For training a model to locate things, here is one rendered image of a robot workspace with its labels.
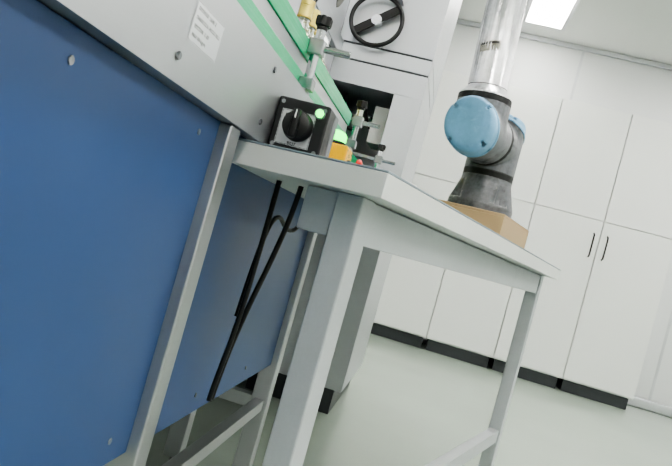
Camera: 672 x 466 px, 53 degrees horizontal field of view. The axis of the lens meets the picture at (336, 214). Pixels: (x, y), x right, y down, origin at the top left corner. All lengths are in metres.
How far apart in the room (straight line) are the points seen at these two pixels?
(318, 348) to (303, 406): 0.08
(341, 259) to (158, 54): 0.38
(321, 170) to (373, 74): 1.81
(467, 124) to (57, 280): 1.00
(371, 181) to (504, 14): 0.78
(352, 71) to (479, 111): 1.29
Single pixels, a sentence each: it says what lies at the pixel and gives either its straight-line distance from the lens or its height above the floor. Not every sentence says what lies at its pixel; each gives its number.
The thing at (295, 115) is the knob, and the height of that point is 0.80.
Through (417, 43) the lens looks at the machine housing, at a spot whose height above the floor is 1.45.
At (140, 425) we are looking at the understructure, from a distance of 0.91.
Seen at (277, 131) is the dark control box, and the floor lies 0.78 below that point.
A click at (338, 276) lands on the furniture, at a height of 0.61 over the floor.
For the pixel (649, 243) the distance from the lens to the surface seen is 5.52.
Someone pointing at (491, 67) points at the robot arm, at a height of 1.09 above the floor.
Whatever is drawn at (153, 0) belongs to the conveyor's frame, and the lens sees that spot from 0.62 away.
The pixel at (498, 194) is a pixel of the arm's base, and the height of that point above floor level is 0.85.
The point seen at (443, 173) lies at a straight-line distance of 5.34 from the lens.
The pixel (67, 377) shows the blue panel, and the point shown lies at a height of 0.46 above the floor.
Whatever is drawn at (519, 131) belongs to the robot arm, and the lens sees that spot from 1.60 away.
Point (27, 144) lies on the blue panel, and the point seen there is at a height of 0.66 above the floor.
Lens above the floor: 0.66
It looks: 2 degrees up
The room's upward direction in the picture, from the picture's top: 16 degrees clockwise
